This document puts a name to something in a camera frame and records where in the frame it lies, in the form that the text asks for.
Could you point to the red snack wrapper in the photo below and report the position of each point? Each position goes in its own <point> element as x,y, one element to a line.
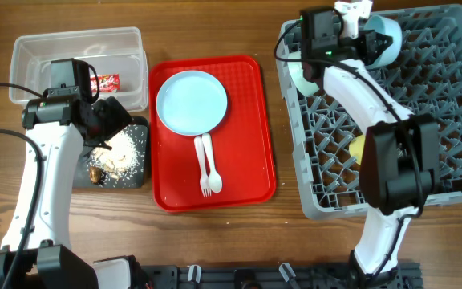
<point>105,83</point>

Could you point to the black waste tray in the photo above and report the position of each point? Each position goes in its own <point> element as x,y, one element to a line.
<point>139,129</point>

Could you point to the yellow plastic cup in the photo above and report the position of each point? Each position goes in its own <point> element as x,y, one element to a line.
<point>356,148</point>

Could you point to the red plastic tray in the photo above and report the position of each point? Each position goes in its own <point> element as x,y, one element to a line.
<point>241,142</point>

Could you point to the grey dishwasher rack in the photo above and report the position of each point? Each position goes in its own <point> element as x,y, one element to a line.
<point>426,78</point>

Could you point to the white plastic fork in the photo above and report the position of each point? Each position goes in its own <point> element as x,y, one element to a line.
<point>200,152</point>

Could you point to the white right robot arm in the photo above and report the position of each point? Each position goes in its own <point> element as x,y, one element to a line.
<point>400,158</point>

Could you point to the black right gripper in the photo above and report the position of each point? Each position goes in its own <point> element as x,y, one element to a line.
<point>367,53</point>

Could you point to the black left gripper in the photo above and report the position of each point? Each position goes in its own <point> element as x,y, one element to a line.
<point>116,117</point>

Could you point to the light blue plate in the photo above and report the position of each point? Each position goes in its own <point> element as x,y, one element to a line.
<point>191,103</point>

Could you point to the mint green bowl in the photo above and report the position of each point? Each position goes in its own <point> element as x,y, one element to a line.
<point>304,87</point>

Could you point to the clear plastic waste bin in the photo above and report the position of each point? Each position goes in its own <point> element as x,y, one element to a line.
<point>112,51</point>

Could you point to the white plastic spoon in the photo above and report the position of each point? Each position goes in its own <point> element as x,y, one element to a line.
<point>215,181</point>

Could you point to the light blue bowl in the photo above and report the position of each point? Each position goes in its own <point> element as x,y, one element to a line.
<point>389,33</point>

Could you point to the rice and food scraps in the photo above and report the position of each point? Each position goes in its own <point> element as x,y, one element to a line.
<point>118,165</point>

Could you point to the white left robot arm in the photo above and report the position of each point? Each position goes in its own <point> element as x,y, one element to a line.
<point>65,119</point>

